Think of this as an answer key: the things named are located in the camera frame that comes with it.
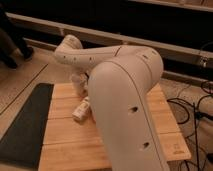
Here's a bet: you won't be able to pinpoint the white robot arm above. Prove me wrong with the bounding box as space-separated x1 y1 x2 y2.
55 35 170 171

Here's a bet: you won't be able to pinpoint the white plastic bottle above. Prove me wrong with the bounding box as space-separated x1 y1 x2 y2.
72 97 90 122

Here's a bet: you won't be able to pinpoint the person's dark legs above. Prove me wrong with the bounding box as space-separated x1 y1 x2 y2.
0 4 34 69

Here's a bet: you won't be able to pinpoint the dark grey floor mat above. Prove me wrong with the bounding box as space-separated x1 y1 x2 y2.
0 83 53 169

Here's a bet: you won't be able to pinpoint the metal rail frame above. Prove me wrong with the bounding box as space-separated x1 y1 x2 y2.
7 13 213 59

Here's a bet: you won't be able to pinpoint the black cables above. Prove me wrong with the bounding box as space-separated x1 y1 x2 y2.
166 41 213 171

